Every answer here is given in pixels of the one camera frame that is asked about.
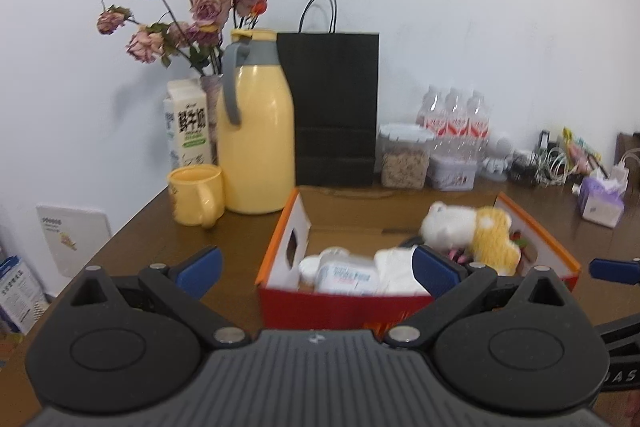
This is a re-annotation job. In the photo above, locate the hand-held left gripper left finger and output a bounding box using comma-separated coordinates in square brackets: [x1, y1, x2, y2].
[70, 245, 251, 349]

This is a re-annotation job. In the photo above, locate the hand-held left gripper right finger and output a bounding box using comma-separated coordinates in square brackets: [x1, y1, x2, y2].
[383, 244, 571, 349]

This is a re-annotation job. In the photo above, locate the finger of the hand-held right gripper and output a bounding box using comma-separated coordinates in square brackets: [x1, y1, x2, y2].
[588, 258, 640, 287]

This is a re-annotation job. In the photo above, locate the grey white packet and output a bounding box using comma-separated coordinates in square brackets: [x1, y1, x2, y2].
[374, 246, 432, 297]

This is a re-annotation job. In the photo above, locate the white and yellow plush toy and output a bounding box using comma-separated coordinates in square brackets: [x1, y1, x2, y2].
[418, 200, 521, 277]

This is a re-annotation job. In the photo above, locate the white wet wipes container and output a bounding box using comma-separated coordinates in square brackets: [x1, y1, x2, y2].
[313, 248, 381, 296]

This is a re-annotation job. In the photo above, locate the red cardboard box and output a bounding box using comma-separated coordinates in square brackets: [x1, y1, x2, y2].
[254, 186, 582, 344]

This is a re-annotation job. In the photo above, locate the purple tissue pack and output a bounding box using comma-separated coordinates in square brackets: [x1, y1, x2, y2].
[577, 174, 626, 228]

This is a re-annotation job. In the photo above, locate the yellow mug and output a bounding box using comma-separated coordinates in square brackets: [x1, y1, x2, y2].
[166, 164, 226, 229]

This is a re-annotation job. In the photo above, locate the lavender tin box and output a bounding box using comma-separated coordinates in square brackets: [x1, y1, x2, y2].
[428, 152, 479, 192]

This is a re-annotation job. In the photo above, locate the clear food container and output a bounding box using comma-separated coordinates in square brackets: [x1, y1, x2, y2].
[377, 122, 435, 190]

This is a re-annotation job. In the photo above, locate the brown wooden board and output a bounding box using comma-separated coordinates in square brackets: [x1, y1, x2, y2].
[617, 132, 640, 178]

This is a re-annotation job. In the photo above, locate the colourful snack packet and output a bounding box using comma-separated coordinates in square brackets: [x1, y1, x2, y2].
[562, 126, 601, 176]

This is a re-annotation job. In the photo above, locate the white robot toy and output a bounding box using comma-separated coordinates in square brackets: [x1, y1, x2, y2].
[482, 131, 516, 180]

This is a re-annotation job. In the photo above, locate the white board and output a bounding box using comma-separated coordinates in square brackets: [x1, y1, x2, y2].
[35, 205, 112, 278]

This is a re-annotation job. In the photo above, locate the white milk carton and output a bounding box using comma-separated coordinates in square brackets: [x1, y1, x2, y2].
[163, 79, 210, 170]

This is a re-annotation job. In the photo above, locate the yellow thermos jug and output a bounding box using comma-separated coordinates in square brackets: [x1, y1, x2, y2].
[215, 28, 296, 215]

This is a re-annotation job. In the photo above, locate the clear water bottle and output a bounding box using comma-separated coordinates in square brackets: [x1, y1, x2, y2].
[444, 87, 469, 142]
[466, 90, 491, 148]
[417, 85, 449, 138]

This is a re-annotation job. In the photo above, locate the flower vase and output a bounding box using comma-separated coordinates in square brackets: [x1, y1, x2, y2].
[199, 74, 226, 166]

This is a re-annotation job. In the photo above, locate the blue printed box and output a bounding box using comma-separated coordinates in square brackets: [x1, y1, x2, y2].
[0, 255, 49, 336]

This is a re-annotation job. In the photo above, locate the black paper bag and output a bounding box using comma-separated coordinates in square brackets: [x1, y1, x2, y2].
[276, 0, 380, 188]

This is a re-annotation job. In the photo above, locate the tangle of charging cables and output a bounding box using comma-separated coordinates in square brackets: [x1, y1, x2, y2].
[509, 146, 571, 188]

